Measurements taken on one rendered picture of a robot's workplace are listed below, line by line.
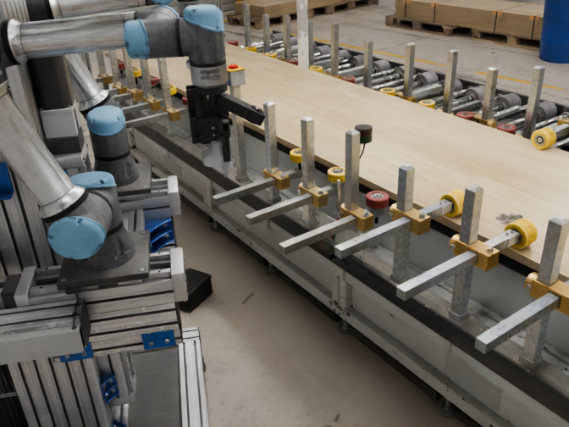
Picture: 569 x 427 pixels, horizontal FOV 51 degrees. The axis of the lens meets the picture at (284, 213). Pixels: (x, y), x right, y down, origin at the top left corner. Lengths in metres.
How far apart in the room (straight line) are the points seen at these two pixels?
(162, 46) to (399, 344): 1.76
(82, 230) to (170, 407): 1.12
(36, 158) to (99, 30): 0.30
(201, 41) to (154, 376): 1.57
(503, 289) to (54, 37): 1.48
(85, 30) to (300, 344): 1.88
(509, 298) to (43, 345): 1.38
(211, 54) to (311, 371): 1.78
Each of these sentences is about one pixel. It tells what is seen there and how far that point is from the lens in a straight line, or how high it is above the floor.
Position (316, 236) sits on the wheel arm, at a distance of 1.97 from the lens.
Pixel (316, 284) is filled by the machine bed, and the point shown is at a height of 0.17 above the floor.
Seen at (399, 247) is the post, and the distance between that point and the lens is 1.96.
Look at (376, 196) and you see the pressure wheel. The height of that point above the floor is 0.91.
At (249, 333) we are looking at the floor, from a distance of 2.92.
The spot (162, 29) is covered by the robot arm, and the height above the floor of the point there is 1.64.
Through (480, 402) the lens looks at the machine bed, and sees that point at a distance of 2.43.
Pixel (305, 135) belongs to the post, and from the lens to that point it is 2.18.
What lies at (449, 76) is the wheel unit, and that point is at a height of 1.03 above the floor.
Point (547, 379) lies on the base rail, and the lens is 1.77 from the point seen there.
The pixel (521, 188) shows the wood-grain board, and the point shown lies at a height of 0.90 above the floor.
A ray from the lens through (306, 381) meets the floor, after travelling 2.66.
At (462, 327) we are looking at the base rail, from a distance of 1.87.
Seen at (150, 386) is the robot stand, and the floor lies 0.21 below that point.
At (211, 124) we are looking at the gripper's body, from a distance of 1.26.
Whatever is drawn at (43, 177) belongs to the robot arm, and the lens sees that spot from 1.36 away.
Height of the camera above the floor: 1.86
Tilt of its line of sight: 28 degrees down
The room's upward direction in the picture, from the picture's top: 3 degrees counter-clockwise
